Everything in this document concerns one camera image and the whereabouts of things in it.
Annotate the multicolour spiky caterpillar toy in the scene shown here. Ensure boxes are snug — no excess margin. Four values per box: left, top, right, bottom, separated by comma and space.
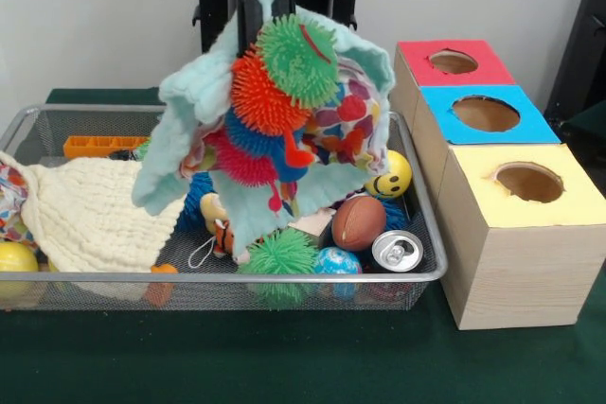
204, 14, 342, 216

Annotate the mint green knitted cloth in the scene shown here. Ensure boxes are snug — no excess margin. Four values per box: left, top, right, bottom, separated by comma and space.
131, 0, 397, 263

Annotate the wooden box with three holes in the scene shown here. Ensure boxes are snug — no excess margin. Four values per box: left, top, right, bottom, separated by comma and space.
388, 40, 606, 331

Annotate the orange plastic tray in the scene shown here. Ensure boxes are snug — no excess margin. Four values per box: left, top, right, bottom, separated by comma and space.
63, 135, 148, 159

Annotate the yellow smiley face ball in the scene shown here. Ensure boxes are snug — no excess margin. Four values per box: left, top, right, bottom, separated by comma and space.
365, 149, 413, 200

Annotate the orange tiger plush toy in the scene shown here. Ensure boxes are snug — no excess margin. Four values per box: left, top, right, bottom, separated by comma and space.
210, 218, 238, 258

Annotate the brown toy football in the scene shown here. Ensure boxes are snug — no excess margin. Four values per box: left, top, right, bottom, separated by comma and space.
331, 196, 387, 252

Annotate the green spiky ball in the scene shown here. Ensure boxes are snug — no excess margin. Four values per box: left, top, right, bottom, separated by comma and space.
237, 227, 320, 306

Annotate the cream knitted cloth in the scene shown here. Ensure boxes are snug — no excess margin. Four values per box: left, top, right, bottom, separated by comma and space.
0, 150, 187, 277

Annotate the blue globe ball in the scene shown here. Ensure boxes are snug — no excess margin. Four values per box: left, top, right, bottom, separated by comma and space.
314, 247, 362, 299

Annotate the silver drink can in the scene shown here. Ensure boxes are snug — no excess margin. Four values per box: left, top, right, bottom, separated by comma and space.
371, 230, 420, 272

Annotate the plain yellow ball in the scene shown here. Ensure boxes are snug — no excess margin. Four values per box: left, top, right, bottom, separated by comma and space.
0, 241, 41, 303

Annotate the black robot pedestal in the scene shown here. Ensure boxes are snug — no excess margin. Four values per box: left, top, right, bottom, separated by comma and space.
194, 0, 380, 55

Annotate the shallow wire mesh bin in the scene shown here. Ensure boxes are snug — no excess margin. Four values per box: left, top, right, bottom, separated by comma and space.
0, 104, 448, 312

